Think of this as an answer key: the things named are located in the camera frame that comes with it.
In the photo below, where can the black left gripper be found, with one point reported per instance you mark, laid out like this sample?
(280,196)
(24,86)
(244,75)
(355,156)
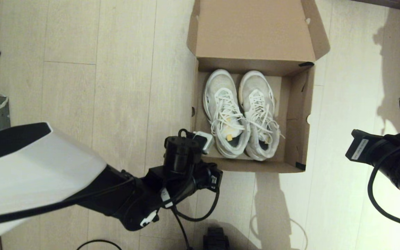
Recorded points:
(207,177)

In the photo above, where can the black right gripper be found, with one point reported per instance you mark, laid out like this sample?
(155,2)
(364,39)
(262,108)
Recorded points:
(366,147)

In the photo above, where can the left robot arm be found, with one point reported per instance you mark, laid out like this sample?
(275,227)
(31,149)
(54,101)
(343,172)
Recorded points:
(30,166)

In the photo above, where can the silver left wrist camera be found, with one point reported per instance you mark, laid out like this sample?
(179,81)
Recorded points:
(203,140)

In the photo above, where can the brown cardboard shoe box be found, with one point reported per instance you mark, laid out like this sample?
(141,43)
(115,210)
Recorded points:
(255,31)

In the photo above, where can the dark wooden furniture edge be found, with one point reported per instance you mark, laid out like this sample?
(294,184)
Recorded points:
(394,4)

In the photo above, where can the white mesh sneaker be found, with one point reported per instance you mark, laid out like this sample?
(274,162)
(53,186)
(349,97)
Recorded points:
(255,85)
(221,83)

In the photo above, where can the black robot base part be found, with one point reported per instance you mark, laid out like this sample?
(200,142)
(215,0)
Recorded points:
(215,239)

